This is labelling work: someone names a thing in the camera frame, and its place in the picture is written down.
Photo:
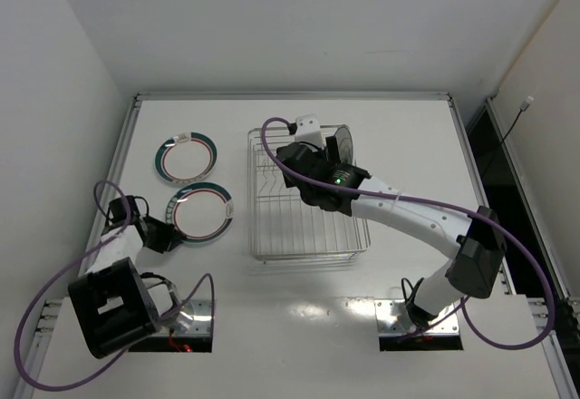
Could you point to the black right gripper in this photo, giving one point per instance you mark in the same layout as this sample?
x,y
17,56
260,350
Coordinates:
x,y
330,153

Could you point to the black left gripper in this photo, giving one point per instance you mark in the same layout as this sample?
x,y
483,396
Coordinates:
x,y
164,235

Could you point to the blue patterned plate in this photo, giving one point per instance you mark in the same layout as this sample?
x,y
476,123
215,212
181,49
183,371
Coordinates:
x,y
340,142

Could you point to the plate green red rings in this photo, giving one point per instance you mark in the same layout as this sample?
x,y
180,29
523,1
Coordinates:
x,y
201,213
186,158

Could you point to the white plate teal rim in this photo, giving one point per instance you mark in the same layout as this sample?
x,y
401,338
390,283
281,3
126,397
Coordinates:
x,y
349,146

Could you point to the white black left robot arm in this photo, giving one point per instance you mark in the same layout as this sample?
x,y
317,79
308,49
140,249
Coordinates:
x,y
116,305

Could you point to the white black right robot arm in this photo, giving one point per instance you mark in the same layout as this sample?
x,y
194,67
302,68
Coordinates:
x,y
473,247

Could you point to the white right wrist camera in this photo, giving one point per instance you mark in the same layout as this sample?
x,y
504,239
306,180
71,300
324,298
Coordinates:
x,y
307,129

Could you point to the stainless wire dish rack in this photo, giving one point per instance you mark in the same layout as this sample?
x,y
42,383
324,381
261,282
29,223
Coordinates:
x,y
282,227

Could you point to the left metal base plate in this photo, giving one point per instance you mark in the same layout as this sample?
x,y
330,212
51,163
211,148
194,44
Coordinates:
x,y
194,321

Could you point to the metal base plate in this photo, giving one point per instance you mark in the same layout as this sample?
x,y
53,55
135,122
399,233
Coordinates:
x,y
393,321
194,321

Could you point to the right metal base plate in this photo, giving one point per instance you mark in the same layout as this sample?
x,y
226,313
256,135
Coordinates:
x,y
393,321

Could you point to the black wall cable white plug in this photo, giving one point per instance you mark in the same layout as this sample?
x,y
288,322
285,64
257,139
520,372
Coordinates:
x,y
523,107

